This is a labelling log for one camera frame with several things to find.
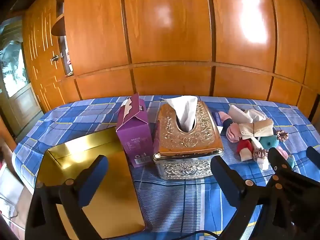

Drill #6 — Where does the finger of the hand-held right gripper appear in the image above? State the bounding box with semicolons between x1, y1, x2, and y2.
306;146;320;167
268;147;288;182

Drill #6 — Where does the white tissue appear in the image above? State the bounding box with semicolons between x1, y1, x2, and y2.
162;96;199;132

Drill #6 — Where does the glass panel door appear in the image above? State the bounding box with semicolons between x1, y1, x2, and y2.
0;17;34;135

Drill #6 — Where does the wooden door with gold lines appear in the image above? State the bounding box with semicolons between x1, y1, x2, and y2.
22;0;75;113

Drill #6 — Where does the black cable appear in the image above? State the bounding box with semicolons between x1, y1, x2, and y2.
140;229;220;240

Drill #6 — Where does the brown satin scrunchie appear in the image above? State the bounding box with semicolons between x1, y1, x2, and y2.
253;148;268;161
275;130;289;142

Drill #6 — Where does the teal plush toy pink dress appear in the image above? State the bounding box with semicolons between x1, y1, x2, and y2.
259;134;296;168

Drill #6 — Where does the purple paper carton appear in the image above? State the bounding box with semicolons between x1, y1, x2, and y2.
116;93;153;168

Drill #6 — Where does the round wooden shelf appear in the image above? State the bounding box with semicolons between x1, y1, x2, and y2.
51;15;66;37

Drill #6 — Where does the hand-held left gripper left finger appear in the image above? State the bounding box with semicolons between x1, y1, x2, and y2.
26;154;110;240

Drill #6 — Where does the pink sock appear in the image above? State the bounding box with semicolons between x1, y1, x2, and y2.
219;111;234;123
226;127;242;144

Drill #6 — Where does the red plush toy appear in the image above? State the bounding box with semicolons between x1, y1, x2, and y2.
236;139;253;162

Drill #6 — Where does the white wipe packet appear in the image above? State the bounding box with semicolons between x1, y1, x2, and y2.
229;105;253;124

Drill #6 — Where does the white fluffy sock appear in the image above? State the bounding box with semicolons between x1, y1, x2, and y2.
251;137;270;170

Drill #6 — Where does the small blue packet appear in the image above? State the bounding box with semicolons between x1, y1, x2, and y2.
214;111;227;127

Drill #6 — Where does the blue plaid bedsheet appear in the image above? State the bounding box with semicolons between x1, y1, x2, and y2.
12;95;320;240

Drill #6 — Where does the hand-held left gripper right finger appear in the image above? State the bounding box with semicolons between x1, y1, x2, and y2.
210;156;288;240

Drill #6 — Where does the ornate metallic tissue box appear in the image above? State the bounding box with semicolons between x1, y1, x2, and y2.
153;101;224;180

